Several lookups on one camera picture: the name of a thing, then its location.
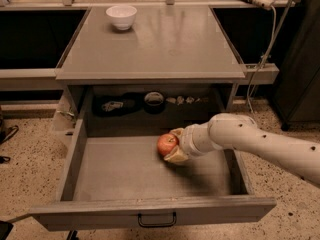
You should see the black round container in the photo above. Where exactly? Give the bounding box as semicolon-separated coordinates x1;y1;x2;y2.
144;91;165;114

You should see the grey open drawer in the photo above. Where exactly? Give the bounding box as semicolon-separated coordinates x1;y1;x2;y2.
29;87;278;232

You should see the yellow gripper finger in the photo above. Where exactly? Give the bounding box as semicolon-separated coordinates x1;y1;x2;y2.
164;145;189;164
169;128;184;138

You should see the black drawer handle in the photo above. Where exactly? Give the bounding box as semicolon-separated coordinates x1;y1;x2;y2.
137;212;177;228

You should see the black bag with silver item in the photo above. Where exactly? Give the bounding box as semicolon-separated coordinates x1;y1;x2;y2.
92;93;143;117

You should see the red apple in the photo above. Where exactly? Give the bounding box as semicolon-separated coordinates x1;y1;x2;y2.
157;133;179;156

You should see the white power cable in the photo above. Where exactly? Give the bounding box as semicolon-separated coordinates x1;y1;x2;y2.
245;5;278;113

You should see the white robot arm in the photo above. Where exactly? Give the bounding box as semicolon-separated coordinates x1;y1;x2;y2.
164;113;320;186

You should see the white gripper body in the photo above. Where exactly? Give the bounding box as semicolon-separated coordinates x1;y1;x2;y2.
179;123;222;158

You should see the black cable on floor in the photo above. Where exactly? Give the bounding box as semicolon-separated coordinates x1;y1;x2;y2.
0;124;20;165

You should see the white ceramic bowl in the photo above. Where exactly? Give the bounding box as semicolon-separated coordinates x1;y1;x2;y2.
106;5;137;30

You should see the grey cabinet table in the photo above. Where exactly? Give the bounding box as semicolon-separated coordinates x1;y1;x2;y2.
54;5;247;118

